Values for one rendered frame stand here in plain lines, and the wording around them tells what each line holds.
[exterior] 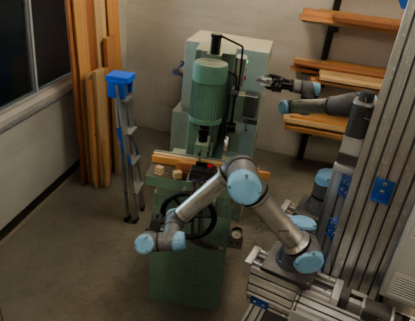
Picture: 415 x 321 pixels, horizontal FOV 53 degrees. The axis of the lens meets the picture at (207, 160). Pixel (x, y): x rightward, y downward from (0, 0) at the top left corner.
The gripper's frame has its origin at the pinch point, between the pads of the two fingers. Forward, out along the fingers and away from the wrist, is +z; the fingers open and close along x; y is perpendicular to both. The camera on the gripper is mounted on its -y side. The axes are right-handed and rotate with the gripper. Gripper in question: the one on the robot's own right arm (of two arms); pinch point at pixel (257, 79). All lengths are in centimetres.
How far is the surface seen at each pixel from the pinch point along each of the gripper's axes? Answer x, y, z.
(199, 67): -13, 39, 29
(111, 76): 20, -30, 97
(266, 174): 43, 32, -13
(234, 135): 29.7, 16.4, 8.0
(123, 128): 56, -27, 87
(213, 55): -15.7, 21.9, 25.1
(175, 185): 50, 48, 35
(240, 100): 9.1, 14.6, 8.1
